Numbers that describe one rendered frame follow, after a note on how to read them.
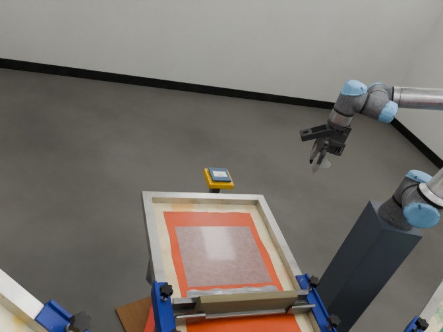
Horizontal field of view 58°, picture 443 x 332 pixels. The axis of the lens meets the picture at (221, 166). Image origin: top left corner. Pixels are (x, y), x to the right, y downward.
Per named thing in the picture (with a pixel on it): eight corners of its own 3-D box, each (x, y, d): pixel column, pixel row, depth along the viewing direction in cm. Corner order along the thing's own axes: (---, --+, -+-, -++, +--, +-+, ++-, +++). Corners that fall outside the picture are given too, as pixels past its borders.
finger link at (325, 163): (327, 178, 148) (335, 155, 145) (312, 175, 148) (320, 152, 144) (324, 175, 151) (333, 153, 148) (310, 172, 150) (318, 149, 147)
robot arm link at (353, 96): (370, 91, 129) (345, 82, 130) (355, 120, 135) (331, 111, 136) (370, 84, 136) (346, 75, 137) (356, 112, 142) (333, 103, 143)
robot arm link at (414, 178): (420, 197, 167) (438, 172, 159) (424, 217, 156) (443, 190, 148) (392, 186, 168) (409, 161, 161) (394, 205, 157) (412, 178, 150)
